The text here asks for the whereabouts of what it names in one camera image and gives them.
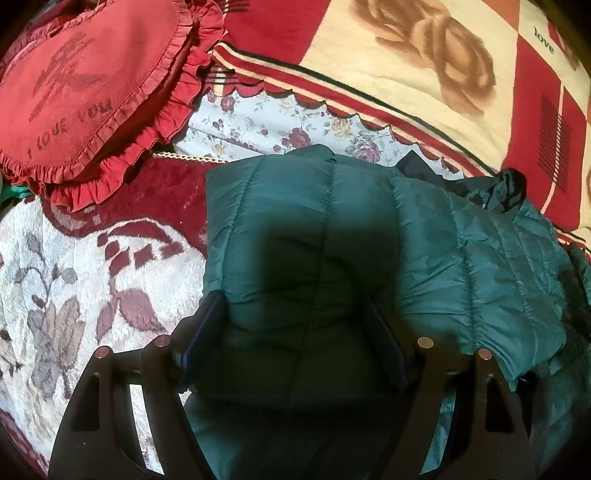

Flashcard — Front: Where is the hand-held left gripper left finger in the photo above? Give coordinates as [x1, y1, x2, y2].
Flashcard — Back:
[48, 291, 225, 480]

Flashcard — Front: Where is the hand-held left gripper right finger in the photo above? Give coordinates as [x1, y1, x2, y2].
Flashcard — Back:
[365, 295, 536, 480]

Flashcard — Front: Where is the green puffer jacket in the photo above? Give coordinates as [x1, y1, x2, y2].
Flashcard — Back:
[185, 144, 591, 480]

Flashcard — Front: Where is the white red plush blanket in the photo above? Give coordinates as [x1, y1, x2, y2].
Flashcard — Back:
[0, 154, 213, 480]

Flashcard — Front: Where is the dark navy garment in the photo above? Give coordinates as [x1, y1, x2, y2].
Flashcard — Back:
[394, 150, 497, 197]

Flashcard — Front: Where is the white floral bed sheet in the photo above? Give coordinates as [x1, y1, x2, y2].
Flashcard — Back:
[173, 88, 467, 181]

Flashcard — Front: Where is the green cloth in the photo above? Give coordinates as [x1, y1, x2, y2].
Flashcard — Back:
[0, 182, 34, 205]

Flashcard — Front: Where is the red ruffled heart pillow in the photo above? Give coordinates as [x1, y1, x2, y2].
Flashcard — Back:
[0, 0, 227, 213]

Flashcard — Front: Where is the red cream rose blanket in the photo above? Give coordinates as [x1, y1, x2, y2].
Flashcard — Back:
[210, 0, 591, 250]

